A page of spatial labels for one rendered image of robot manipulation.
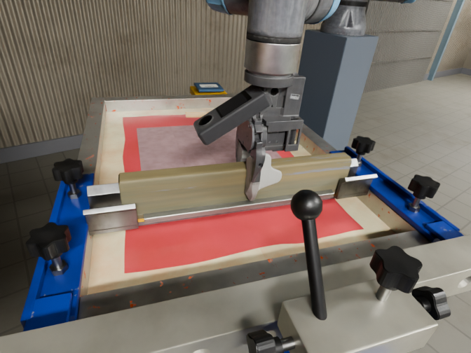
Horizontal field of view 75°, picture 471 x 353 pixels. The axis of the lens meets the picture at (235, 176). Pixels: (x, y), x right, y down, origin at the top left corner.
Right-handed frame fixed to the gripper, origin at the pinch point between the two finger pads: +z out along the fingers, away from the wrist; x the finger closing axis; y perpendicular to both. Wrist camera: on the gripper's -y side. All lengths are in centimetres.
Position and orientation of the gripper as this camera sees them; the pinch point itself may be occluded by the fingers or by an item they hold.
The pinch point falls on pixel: (244, 188)
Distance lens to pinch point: 54.2
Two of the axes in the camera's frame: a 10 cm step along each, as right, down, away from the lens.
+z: -0.7, 8.5, 5.3
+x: -3.0, -5.2, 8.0
